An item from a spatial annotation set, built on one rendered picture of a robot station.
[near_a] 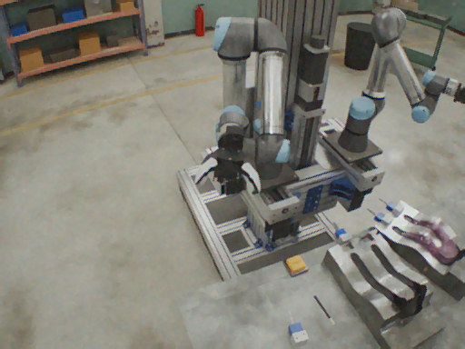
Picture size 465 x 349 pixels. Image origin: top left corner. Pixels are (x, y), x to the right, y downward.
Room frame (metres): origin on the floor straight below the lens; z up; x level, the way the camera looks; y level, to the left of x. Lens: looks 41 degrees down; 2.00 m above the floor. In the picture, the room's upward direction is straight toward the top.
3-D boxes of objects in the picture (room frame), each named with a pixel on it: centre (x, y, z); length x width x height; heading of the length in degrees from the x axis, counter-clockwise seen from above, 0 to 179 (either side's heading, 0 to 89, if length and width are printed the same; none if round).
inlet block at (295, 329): (0.50, -0.24, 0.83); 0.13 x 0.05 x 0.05; 13
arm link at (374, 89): (1.43, -0.70, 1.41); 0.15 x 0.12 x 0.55; 139
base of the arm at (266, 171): (1.13, -0.16, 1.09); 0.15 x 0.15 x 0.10
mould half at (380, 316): (0.62, -0.61, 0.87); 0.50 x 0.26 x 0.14; 21
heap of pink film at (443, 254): (0.83, -0.91, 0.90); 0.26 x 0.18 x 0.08; 38
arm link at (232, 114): (0.88, -0.01, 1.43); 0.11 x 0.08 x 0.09; 177
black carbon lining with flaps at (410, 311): (0.64, -0.61, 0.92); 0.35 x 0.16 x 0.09; 21
